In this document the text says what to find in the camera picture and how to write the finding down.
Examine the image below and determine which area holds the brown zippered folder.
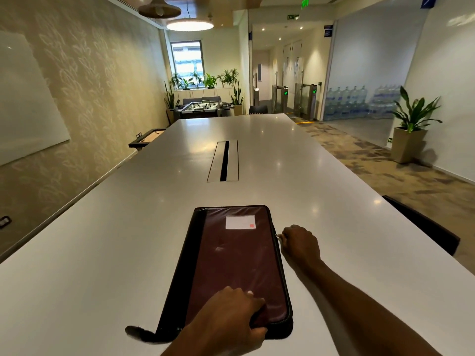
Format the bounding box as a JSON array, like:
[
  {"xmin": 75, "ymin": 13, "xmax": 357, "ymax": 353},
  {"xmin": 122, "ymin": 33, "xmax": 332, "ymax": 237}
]
[{"xmin": 125, "ymin": 205, "xmax": 294, "ymax": 344}]

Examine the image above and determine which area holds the grey turnstile gate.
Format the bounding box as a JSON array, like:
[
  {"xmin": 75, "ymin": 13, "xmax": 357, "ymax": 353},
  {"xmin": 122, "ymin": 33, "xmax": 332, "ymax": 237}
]
[
  {"xmin": 293, "ymin": 83, "xmax": 318, "ymax": 121},
  {"xmin": 271, "ymin": 84, "xmax": 290, "ymax": 114}
]

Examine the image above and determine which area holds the person's right hand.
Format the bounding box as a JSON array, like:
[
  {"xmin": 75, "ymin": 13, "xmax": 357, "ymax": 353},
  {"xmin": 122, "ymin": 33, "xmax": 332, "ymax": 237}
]
[{"xmin": 278, "ymin": 224, "xmax": 322, "ymax": 270}]

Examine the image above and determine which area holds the brown cone pendant lamp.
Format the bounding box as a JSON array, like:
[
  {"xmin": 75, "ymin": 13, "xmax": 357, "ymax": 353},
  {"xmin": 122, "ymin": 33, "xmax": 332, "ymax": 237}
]
[{"xmin": 138, "ymin": 0, "xmax": 182, "ymax": 19}]

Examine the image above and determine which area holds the black framed wooden game board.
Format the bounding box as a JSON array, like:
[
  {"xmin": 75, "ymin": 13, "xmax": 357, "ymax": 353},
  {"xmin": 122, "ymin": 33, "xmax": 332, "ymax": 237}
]
[{"xmin": 129, "ymin": 128, "xmax": 167, "ymax": 151}]

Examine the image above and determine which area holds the large leafy plant beige planter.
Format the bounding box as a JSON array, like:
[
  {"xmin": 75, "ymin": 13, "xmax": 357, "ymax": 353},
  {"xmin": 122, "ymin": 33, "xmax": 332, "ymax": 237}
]
[{"xmin": 390, "ymin": 86, "xmax": 443, "ymax": 164}]

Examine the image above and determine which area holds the grey table cable slot cover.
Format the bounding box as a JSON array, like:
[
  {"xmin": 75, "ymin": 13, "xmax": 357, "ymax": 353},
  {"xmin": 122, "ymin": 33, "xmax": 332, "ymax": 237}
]
[{"xmin": 206, "ymin": 140, "xmax": 239, "ymax": 183}]

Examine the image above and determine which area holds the window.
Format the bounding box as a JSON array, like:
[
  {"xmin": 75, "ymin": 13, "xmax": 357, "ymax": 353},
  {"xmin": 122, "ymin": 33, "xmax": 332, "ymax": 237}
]
[{"xmin": 170, "ymin": 40, "xmax": 205, "ymax": 80}]

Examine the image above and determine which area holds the person's right forearm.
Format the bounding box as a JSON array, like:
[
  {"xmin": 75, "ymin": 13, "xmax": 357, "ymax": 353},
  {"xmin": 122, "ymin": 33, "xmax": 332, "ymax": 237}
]
[{"xmin": 302, "ymin": 257, "xmax": 442, "ymax": 356}]

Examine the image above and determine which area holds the stack of blue water jugs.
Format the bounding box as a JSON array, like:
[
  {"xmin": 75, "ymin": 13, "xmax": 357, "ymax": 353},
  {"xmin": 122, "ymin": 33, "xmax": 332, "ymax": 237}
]
[{"xmin": 323, "ymin": 84, "xmax": 403, "ymax": 121}]

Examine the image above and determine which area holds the white glass wall whiteboard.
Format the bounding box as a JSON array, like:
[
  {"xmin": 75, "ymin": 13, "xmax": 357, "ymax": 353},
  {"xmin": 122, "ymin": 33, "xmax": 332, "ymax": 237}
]
[{"xmin": 0, "ymin": 30, "xmax": 71, "ymax": 167}]

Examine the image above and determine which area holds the black office chair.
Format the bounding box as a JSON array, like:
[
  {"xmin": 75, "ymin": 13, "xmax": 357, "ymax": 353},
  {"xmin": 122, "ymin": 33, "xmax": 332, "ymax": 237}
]
[{"xmin": 382, "ymin": 195, "xmax": 461, "ymax": 256}]

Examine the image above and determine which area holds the bushy palm potted plant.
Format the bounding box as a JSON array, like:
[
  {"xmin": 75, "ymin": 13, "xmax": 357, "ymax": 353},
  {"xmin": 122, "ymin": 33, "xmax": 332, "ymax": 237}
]
[{"xmin": 217, "ymin": 68, "xmax": 239, "ymax": 88}]

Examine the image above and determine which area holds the low white cabinet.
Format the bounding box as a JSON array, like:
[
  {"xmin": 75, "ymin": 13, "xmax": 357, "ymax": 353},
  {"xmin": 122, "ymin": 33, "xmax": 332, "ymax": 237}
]
[{"xmin": 173, "ymin": 88, "xmax": 235, "ymax": 102}]

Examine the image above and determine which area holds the person's left hand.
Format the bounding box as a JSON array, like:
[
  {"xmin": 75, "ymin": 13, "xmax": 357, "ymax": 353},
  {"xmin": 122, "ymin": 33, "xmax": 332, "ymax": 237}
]
[{"xmin": 187, "ymin": 286, "xmax": 268, "ymax": 356}]

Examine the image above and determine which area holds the black foosball table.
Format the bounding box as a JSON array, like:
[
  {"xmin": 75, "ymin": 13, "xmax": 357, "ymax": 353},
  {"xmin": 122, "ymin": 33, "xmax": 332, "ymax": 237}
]
[{"xmin": 173, "ymin": 100, "xmax": 234, "ymax": 120}]

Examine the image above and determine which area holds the round white ceiling lamp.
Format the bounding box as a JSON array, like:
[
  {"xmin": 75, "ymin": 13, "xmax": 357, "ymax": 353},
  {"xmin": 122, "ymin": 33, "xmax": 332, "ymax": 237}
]
[{"xmin": 166, "ymin": 18, "xmax": 214, "ymax": 32}]

